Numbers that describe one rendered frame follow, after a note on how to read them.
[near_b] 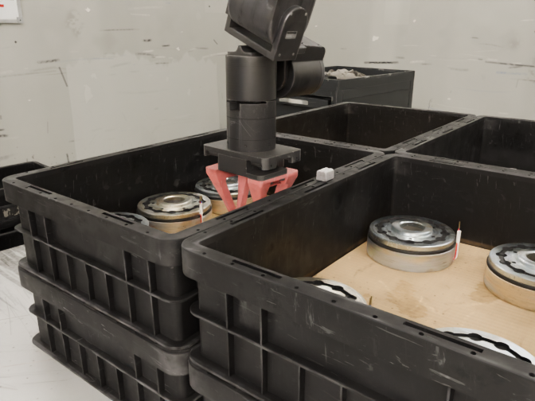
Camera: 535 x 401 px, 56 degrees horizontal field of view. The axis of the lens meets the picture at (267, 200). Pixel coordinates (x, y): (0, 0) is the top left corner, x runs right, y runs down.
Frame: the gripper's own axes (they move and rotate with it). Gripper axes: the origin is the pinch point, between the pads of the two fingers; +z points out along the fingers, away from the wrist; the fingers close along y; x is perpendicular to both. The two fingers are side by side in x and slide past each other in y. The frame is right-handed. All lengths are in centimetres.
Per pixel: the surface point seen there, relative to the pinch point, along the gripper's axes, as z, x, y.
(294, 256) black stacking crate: 0.3, 4.2, -10.1
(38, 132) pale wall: 44, -101, 285
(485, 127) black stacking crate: -4, -59, -7
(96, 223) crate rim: -5.0, 20.1, 0.7
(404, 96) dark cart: 8, -176, 70
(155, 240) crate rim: -5.7, 19.5, -7.6
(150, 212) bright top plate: 1.0, 5.5, 13.1
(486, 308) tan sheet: 3.9, -5.4, -27.1
